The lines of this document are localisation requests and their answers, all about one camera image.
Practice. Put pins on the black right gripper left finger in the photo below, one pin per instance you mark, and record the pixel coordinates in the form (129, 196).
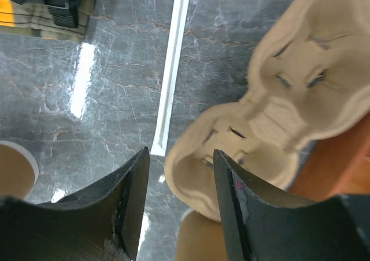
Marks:
(99, 222)

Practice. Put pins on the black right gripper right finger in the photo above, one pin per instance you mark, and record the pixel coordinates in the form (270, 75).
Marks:
(263, 222)

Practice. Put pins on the brown paper coffee cup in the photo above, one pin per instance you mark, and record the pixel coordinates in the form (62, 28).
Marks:
(19, 170)

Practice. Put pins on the cardboard cup carrier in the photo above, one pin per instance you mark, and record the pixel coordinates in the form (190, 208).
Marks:
(308, 79)

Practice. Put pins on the camouflage folded cloth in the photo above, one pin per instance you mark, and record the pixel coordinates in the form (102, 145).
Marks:
(65, 20)

